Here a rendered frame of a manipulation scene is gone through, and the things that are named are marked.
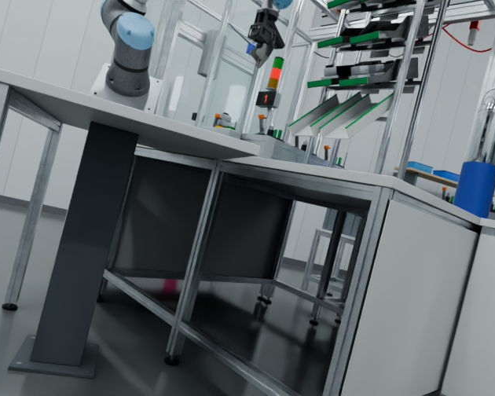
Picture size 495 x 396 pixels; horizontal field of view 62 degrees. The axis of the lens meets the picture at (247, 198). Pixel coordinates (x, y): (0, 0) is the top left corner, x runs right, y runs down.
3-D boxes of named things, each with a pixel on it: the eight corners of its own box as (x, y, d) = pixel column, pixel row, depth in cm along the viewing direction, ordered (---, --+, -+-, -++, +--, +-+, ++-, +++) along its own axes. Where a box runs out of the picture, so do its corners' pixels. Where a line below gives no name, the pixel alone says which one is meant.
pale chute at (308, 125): (314, 136, 150) (310, 125, 149) (291, 136, 161) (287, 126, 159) (363, 101, 161) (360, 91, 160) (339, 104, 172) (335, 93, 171)
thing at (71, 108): (-23, 75, 95) (-20, 62, 95) (49, 119, 182) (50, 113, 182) (258, 155, 115) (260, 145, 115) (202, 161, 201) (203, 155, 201)
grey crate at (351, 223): (383, 245, 331) (390, 217, 331) (320, 228, 376) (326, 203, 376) (405, 250, 361) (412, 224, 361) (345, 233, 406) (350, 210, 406)
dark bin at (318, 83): (331, 85, 152) (329, 64, 150) (307, 88, 163) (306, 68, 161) (382, 79, 166) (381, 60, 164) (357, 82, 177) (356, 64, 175)
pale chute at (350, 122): (350, 139, 139) (346, 127, 138) (322, 138, 150) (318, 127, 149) (399, 101, 151) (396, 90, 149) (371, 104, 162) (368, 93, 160)
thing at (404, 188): (392, 187, 110) (394, 176, 110) (127, 144, 217) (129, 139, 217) (520, 243, 207) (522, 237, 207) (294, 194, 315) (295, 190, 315)
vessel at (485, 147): (493, 163, 184) (514, 81, 184) (460, 160, 194) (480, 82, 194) (502, 170, 194) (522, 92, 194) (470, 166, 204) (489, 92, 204)
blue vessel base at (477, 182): (480, 222, 183) (495, 163, 183) (444, 215, 194) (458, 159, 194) (490, 227, 194) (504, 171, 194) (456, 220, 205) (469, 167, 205)
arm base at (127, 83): (99, 86, 140) (101, 61, 134) (113, 66, 151) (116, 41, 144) (143, 102, 143) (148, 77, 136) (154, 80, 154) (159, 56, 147)
